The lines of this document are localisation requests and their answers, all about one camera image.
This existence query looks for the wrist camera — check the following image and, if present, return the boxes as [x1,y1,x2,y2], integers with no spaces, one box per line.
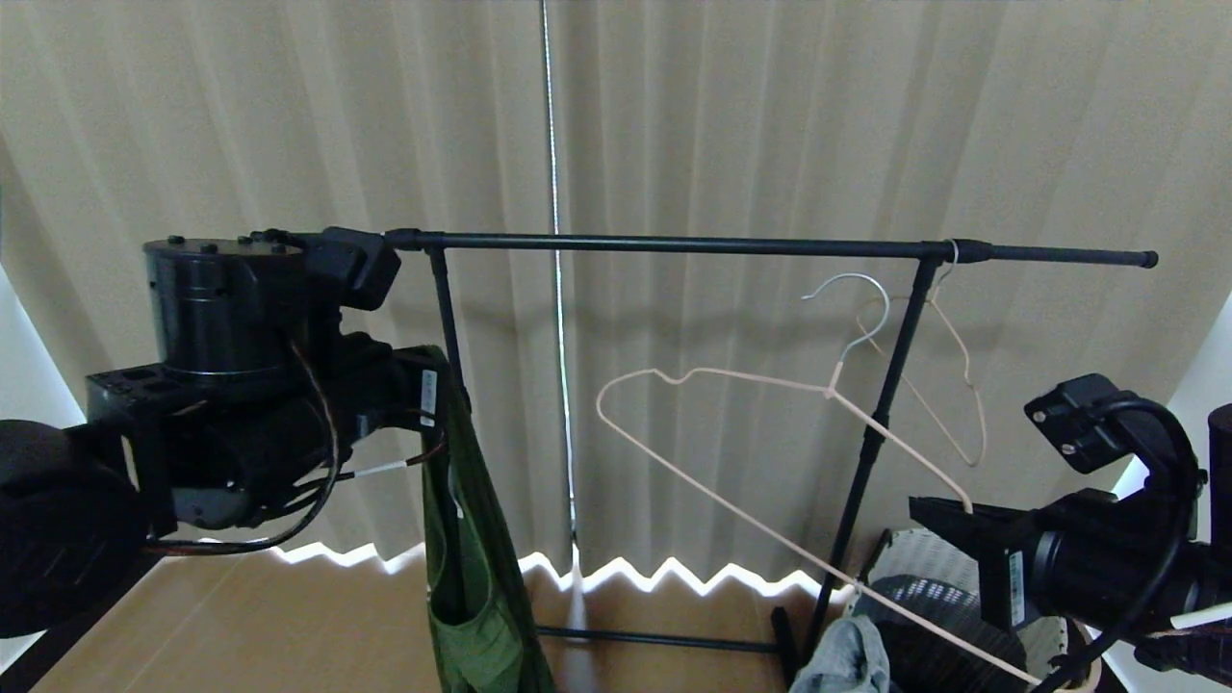
[1023,373,1156,477]
[306,227,402,311]

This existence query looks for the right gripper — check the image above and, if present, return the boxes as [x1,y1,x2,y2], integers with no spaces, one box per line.
[982,489,1204,633]

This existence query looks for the pink clothes hanger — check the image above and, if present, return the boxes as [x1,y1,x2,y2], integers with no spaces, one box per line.
[595,273,1045,686]
[857,245,988,468]

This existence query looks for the black braided cable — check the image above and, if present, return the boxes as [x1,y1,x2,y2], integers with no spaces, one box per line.
[279,438,450,506]

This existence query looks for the beige curtain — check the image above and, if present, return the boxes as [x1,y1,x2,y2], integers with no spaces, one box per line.
[0,0,1232,598]

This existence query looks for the pale grey shorts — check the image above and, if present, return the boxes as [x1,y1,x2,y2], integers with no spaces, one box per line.
[789,616,891,693]

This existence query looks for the white laundry basket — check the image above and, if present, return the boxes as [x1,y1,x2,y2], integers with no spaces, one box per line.
[847,527,1103,693]

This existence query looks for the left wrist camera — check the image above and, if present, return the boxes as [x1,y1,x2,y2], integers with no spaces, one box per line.
[306,227,402,311]

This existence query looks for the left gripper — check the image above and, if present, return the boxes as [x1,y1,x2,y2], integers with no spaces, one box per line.
[173,332,455,530]

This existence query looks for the black clothes rack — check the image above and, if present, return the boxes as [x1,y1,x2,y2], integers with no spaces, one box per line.
[385,228,1159,684]

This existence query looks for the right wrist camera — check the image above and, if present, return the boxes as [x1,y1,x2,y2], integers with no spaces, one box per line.
[1023,373,1156,477]

